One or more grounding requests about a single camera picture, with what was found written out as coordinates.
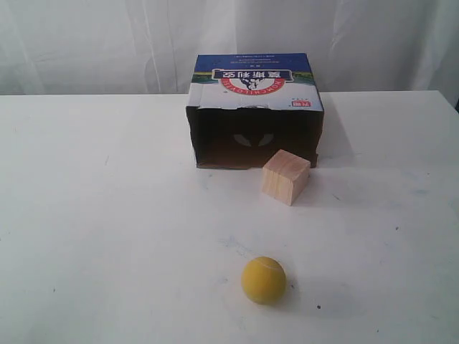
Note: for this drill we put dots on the white backdrop curtain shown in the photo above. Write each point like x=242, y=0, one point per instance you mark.
x=96, y=47

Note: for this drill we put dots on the blue white cardboard box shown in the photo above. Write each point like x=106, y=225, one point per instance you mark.
x=243, y=108

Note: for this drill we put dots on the yellow tennis ball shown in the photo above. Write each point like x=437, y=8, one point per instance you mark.
x=263, y=281

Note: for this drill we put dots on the light wooden cube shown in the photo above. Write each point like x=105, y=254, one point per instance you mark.
x=285, y=176

